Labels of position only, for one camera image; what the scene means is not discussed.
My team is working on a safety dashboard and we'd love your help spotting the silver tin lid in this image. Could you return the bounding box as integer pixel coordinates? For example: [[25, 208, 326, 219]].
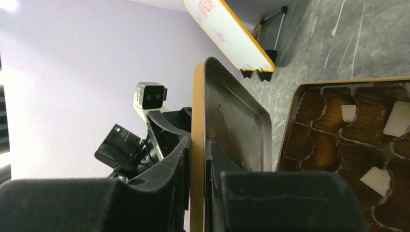
[[189, 57, 273, 232]]

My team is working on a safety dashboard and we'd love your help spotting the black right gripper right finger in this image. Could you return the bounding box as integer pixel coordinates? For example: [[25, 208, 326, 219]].
[[206, 138, 368, 232]]

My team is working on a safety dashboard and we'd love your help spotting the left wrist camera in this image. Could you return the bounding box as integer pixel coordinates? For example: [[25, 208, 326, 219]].
[[133, 82, 170, 122]]

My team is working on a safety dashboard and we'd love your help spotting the white square chocolate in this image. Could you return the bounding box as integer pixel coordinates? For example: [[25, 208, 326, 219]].
[[383, 101, 410, 137], [341, 104, 357, 123]]

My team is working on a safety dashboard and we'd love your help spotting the whiteboard with red writing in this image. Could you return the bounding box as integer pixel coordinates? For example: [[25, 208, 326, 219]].
[[182, 0, 290, 82]]

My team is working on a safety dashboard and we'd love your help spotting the gold chocolate tin box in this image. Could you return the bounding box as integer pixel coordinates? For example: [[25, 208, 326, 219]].
[[276, 76, 410, 232]]

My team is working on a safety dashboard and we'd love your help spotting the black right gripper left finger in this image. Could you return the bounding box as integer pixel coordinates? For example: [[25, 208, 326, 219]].
[[0, 136, 190, 232]]

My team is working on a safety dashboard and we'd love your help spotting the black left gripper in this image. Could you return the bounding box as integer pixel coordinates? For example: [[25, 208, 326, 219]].
[[94, 107, 192, 182]]

